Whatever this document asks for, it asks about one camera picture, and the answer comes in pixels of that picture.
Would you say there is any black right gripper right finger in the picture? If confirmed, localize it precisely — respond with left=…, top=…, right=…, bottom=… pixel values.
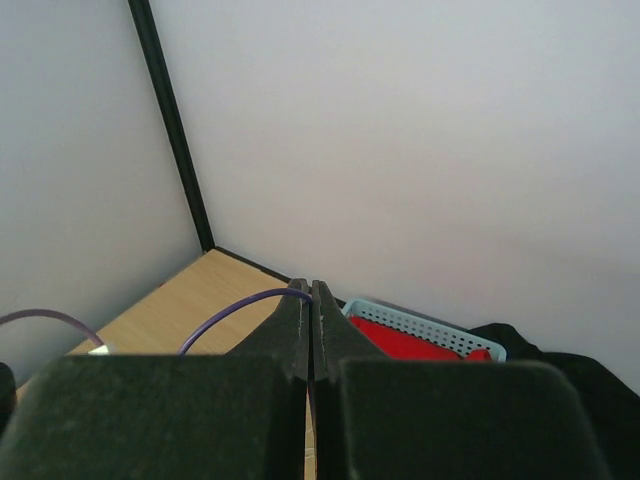
left=310, top=281, right=611, bottom=479

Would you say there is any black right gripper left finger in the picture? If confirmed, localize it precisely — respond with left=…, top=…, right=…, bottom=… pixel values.
left=1, top=279, right=311, bottom=479

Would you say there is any red cloth in basket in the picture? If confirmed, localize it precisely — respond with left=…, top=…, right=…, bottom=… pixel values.
left=349, top=316, right=491, bottom=362

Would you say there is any light blue perforated basket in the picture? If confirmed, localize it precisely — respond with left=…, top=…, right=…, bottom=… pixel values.
left=342, top=298, right=507, bottom=362

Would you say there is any black folded cloth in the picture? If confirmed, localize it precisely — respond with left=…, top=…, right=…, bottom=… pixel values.
left=470, top=323, right=640, bottom=479

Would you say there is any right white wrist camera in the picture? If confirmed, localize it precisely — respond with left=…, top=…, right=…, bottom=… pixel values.
left=87, top=344, right=115, bottom=356

